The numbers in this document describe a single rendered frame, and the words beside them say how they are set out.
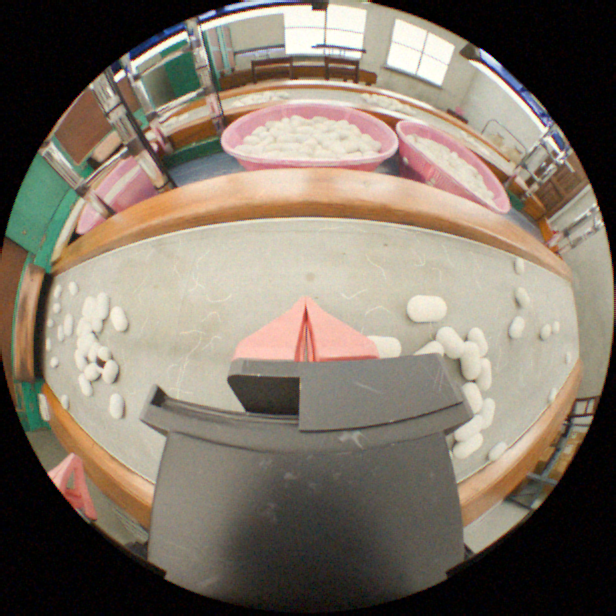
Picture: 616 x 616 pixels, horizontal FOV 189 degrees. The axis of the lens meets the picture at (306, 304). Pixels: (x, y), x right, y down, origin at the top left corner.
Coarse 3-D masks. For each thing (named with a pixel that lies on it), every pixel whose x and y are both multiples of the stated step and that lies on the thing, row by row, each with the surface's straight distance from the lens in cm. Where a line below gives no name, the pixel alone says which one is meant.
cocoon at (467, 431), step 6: (474, 420) 22; (480, 420) 22; (462, 426) 21; (468, 426) 21; (474, 426) 21; (480, 426) 22; (456, 432) 21; (462, 432) 21; (468, 432) 21; (474, 432) 22; (456, 438) 21; (462, 438) 21; (468, 438) 21
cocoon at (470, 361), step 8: (464, 344) 19; (472, 344) 19; (464, 352) 19; (472, 352) 19; (464, 360) 19; (472, 360) 19; (464, 368) 19; (472, 368) 19; (480, 368) 20; (464, 376) 20; (472, 376) 20
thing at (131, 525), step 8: (104, 496) 86; (112, 504) 83; (496, 504) 79; (120, 512) 83; (488, 512) 78; (120, 520) 92; (128, 520) 81; (480, 520) 77; (128, 528) 92; (136, 528) 83; (464, 528) 71; (472, 528) 78; (136, 536) 93; (144, 536) 83; (464, 536) 80
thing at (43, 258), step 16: (64, 208) 80; (48, 224) 89; (64, 224) 79; (48, 240) 76; (48, 256) 76; (48, 272) 75; (48, 288) 84; (48, 304) 76; (32, 384) 76; (32, 400) 78; (32, 416) 79
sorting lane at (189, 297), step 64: (128, 256) 29; (192, 256) 20; (256, 256) 17; (320, 256) 16; (384, 256) 18; (448, 256) 23; (512, 256) 39; (64, 320) 50; (128, 320) 24; (192, 320) 17; (256, 320) 15; (384, 320) 16; (448, 320) 19; (512, 320) 31; (576, 320) 107; (64, 384) 51; (128, 384) 24; (192, 384) 17; (512, 384) 31; (128, 448) 29
